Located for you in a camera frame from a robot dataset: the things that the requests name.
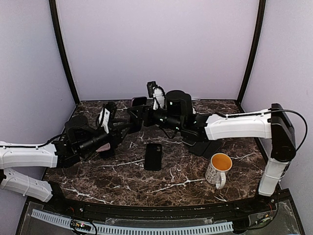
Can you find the black front rail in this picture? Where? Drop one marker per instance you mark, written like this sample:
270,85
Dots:
94,211

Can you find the pink phone dark screen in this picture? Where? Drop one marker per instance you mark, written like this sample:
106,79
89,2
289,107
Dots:
137,101

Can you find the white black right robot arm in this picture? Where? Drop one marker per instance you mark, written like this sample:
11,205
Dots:
174,111

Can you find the black left frame post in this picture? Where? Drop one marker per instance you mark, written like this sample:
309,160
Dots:
62,50

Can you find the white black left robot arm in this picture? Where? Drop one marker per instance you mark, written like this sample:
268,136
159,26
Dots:
62,151

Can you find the white slotted cable duct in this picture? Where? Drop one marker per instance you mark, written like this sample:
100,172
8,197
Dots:
132,227

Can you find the black phone in stack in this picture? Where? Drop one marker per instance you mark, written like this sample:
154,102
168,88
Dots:
199,148

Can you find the black right frame post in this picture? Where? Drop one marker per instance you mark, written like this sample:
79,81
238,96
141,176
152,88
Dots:
253,51

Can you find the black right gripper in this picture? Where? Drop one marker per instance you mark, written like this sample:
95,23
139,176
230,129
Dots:
143,109

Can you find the pink phone case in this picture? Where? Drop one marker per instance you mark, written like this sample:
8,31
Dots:
105,147

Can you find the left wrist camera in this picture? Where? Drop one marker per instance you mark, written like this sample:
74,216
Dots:
106,114

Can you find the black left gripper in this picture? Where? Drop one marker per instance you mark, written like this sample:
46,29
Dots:
115,131

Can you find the white mug orange inside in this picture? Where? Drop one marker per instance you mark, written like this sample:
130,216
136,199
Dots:
220,164

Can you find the black frame post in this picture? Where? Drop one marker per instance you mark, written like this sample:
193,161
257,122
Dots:
62,50
253,51

